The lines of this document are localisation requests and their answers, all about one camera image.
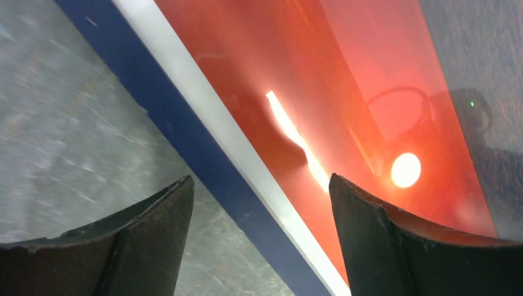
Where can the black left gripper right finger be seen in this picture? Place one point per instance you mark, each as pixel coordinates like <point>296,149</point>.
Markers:
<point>390,251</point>

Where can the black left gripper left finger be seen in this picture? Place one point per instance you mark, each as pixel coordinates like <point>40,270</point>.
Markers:
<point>136,251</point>

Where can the red sunset photo print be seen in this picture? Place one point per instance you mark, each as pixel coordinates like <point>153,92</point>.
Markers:
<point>419,103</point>

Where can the wooden picture frame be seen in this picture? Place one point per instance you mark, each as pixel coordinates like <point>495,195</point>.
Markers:
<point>111,36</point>

